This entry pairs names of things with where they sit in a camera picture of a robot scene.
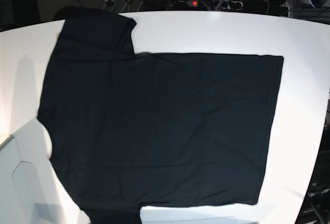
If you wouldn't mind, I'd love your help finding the black power strip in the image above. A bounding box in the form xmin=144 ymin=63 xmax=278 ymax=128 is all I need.
xmin=172 ymin=0 xmax=243 ymax=12

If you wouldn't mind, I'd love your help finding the black T-shirt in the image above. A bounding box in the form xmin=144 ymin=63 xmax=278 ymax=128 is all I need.
xmin=37 ymin=9 xmax=284 ymax=223

